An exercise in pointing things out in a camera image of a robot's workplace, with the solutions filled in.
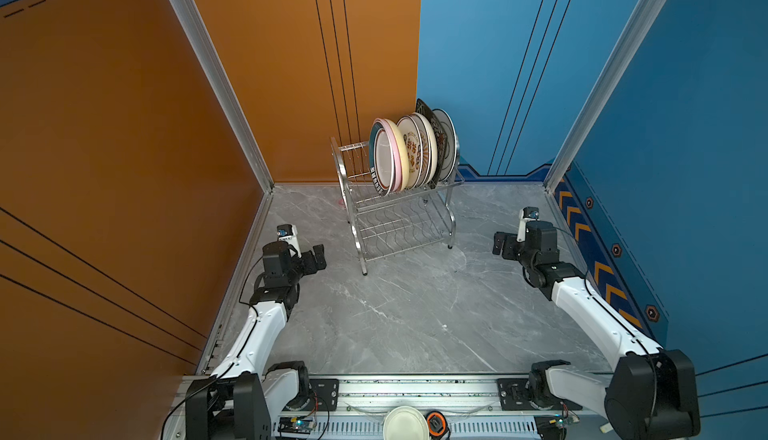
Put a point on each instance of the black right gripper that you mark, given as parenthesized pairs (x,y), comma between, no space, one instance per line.
(509,241)

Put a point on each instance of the orange black tape measure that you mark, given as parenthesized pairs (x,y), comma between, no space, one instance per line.
(438,426)

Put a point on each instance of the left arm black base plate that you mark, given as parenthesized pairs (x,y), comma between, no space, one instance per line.
(324,393)

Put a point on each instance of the yellow round plate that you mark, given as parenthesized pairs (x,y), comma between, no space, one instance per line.
(402,155)

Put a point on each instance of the small circuit board with wires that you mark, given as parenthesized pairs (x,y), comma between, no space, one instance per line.
(555,427)

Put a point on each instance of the silver wire dish rack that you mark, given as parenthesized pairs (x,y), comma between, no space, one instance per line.
(383,226)

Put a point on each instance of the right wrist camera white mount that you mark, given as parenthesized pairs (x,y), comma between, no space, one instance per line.
(526,215)

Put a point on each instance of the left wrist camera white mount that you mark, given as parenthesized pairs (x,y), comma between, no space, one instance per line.
(288,233)

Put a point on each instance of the green circuit board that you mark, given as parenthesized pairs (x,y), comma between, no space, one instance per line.
(296,426)

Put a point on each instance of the white round bowl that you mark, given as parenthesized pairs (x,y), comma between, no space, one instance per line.
(405,423)

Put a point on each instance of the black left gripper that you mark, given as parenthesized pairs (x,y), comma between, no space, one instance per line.
(310,267)

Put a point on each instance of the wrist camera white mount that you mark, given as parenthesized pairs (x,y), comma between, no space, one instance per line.
(288,233)
(526,215)

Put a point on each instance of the white plate orange sunburst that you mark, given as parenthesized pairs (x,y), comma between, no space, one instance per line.
(425,156)

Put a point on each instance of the aluminium frame rail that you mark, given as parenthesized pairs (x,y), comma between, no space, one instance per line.
(470,403)

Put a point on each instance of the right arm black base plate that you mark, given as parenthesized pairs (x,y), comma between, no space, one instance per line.
(519,394)

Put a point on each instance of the black square floral plate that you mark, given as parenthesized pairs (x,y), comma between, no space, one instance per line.
(445,136)

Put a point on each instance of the cream beige round plate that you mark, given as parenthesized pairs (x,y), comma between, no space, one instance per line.
(433,149)

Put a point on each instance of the white plate red characters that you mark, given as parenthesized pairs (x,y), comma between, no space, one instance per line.
(414,148)

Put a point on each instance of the pink round plate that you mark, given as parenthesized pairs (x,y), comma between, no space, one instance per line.
(397,168)

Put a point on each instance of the white plate green maroon rim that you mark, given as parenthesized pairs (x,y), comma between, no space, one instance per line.
(381,157)

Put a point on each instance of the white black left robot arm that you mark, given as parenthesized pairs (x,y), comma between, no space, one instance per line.
(243,397)

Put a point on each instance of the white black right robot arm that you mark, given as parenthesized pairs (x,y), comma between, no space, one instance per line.
(652,392)

